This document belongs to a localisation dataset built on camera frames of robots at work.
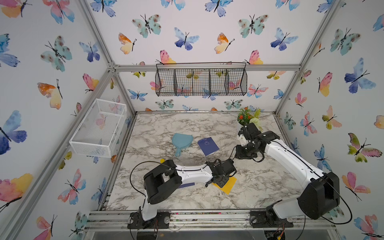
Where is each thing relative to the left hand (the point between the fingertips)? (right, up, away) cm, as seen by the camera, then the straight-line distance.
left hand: (223, 177), depth 87 cm
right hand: (+8, +14, -5) cm, 17 cm away
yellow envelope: (+3, -4, -2) cm, 5 cm away
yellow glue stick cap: (-37, +8, +7) cm, 38 cm away
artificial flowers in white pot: (+16, +36, +12) cm, 41 cm away
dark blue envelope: (-21, -4, -2) cm, 21 cm away
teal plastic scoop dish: (-27, +19, +19) cm, 38 cm away
